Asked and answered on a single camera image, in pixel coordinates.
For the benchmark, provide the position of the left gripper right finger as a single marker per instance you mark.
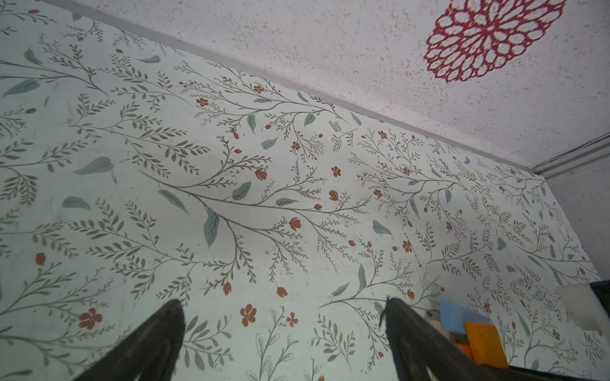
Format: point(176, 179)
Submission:
point(420, 352)

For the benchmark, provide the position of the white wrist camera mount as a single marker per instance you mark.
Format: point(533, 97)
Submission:
point(588, 305)

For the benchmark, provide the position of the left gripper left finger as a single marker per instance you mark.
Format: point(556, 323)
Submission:
point(149, 353)

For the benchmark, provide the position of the green rectangular block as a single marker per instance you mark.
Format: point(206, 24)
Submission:
point(461, 340)

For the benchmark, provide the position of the natural wood rectangular block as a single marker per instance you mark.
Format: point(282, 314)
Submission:
point(438, 327)

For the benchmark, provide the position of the red rectangular block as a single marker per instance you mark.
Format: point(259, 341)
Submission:
point(465, 349)

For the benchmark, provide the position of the orange rectangular block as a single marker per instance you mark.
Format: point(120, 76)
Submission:
point(485, 345)

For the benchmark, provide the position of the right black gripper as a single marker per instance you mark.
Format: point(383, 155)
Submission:
point(522, 374)

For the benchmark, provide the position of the light blue rectangular block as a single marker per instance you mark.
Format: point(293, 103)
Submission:
point(454, 317)

